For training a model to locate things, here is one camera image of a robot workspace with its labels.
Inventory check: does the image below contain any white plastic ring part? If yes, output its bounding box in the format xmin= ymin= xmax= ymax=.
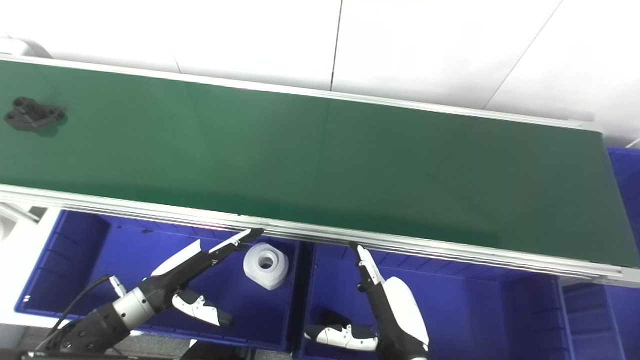
xmin=243 ymin=242 xmax=290 ymax=291

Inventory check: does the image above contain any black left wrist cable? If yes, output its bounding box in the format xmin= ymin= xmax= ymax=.
xmin=35 ymin=274 xmax=126 ymax=351

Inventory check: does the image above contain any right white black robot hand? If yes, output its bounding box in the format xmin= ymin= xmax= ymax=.
xmin=304 ymin=241 xmax=430 ymax=360

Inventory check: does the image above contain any black robot torso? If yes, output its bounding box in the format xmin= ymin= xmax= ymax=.
xmin=180 ymin=340 xmax=251 ymax=360

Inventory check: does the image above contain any blue plastic bin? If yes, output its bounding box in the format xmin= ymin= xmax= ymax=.
xmin=557 ymin=277 xmax=640 ymax=360
xmin=295 ymin=242 xmax=573 ymax=360
xmin=14 ymin=209 xmax=301 ymax=352
xmin=606 ymin=146 xmax=640 ymax=263

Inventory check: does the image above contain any black flanged metal part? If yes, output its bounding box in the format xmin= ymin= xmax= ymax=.
xmin=4 ymin=96 xmax=67 ymax=133

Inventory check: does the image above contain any green conveyor belt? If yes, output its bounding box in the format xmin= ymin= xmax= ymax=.
xmin=0 ymin=60 xmax=640 ymax=268
xmin=0 ymin=54 xmax=640 ymax=288

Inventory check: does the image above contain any aluminium conveyor support strut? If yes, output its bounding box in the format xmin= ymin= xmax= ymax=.
xmin=0 ymin=202 xmax=41 ymax=226

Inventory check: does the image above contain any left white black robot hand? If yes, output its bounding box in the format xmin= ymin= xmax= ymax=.
xmin=141 ymin=227 xmax=264 ymax=328

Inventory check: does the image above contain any black part in bin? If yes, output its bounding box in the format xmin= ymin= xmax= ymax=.
xmin=319 ymin=309 xmax=358 ymax=328

